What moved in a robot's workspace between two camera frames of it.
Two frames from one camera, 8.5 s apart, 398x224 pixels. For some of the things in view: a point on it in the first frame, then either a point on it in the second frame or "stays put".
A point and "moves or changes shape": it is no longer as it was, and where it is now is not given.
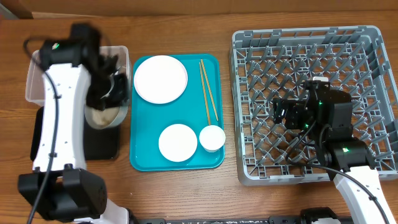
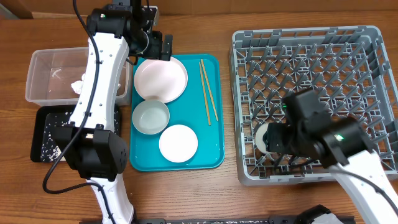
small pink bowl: (178, 142) stays put
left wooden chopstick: (205, 96) stays put
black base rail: (272, 219) stays put
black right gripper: (293, 108) to (275, 141)
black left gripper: (120, 97) to (155, 51)
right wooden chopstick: (209, 90) stays put
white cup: (212, 137) to (260, 132)
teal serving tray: (201, 105) stays put
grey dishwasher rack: (268, 64) stays put
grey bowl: (107, 118) moves or changes shape
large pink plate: (160, 79) stays put
